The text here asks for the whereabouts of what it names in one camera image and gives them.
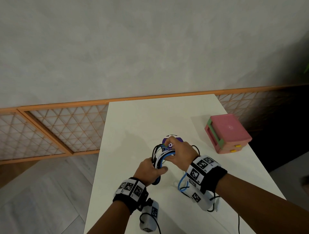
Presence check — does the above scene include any round purple sticker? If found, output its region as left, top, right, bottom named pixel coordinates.
left=162, top=134, right=185, bottom=151

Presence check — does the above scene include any person's left hand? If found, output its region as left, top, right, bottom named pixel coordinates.
left=133, top=158, right=168, bottom=186

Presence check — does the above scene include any pink box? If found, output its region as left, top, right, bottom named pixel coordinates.
left=204, top=113, right=253, bottom=154

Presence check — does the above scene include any black marker wristband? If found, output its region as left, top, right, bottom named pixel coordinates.
left=113, top=177, right=149, bottom=214
left=186, top=155, right=228, bottom=193

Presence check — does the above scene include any person's right forearm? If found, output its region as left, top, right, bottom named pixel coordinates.
left=215, top=173, right=309, bottom=234

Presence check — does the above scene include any person's left forearm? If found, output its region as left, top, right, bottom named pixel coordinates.
left=87, top=200, right=132, bottom=234

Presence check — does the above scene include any person's right hand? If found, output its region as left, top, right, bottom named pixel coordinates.
left=164, top=136, right=200, bottom=172

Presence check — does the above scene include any white table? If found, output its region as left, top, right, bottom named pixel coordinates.
left=83, top=94, right=286, bottom=234

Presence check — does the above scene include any black camera cable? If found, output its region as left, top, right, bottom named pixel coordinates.
left=207, top=193, right=241, bottom=234
left=140, top=212, right=162, bottom=234

